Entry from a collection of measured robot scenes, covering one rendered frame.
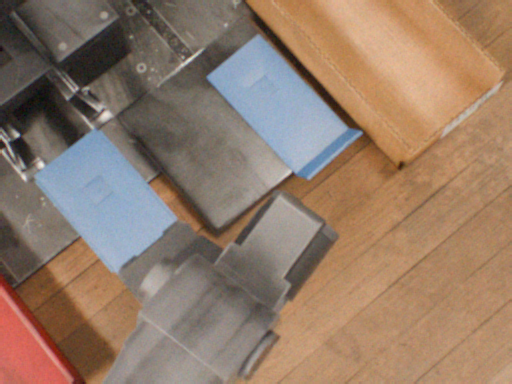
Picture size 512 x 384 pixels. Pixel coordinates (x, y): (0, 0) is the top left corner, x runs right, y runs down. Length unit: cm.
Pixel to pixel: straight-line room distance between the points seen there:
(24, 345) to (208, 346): 41
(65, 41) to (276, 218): 37
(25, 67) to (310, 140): 28
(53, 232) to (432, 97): 40
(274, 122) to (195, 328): 42
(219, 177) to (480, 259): 27
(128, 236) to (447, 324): 32
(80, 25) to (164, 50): 11
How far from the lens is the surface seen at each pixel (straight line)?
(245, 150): 96
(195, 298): 59
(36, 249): 99
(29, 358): 97
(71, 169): 90
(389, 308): 95
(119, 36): 98
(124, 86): 102
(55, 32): 96
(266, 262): 65
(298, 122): 97
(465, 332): 96
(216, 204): 95
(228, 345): 58
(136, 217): 88
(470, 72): 100
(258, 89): 98
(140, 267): 75
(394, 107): 100
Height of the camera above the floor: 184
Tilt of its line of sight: 75 degrees down
